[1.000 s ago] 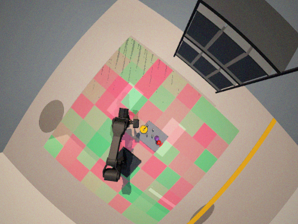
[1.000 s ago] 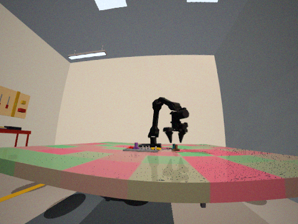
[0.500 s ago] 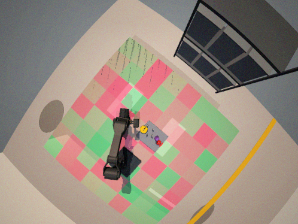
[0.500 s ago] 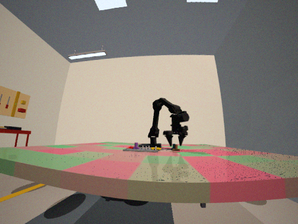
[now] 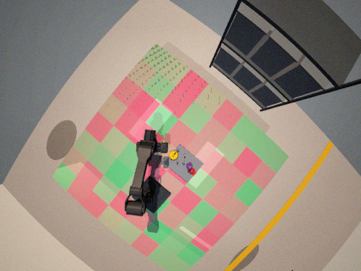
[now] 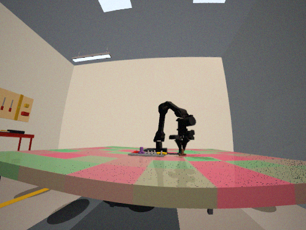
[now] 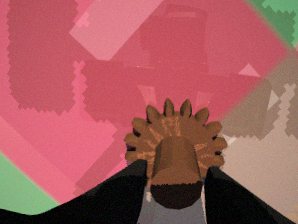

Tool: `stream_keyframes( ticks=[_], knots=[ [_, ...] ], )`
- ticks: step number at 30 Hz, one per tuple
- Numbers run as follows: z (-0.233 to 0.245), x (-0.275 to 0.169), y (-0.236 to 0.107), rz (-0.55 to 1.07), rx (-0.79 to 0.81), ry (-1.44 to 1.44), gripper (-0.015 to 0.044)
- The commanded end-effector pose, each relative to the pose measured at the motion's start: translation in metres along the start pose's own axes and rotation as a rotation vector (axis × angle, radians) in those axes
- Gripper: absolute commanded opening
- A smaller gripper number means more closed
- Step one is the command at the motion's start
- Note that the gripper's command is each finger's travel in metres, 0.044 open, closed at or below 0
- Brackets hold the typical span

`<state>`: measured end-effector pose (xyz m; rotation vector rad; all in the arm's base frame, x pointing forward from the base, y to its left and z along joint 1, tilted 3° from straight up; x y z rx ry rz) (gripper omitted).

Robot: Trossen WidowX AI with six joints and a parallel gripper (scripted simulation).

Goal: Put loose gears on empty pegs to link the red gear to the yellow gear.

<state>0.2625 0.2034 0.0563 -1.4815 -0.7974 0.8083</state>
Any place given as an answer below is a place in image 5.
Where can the yellow gear with black stripe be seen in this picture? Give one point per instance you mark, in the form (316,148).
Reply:
(173,153)

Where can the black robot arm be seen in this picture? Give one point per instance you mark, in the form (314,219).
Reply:
(145,151)

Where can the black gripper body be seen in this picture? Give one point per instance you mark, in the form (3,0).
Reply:
(163,147)

